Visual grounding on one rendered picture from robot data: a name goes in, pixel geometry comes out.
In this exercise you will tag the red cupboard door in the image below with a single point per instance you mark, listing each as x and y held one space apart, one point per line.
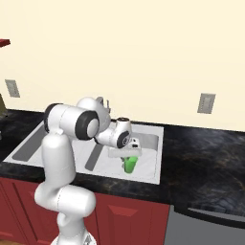
22 210
130 220

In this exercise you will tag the grey wall socket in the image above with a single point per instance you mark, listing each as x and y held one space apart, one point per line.
206 103
12 88

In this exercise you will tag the white double basin sink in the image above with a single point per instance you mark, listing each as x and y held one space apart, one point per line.
147 170

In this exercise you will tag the green cup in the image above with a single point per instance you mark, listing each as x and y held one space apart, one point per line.
130 164

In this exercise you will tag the red wall shelf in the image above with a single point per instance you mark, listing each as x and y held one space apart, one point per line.
4 42

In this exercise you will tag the grey dishwasher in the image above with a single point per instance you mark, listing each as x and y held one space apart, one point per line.
197 231

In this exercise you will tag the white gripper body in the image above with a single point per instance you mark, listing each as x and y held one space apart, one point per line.
118 152

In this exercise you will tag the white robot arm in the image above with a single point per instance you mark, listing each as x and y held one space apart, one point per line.
57 159

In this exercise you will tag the grey sink tap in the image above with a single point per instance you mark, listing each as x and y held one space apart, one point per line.
107 106

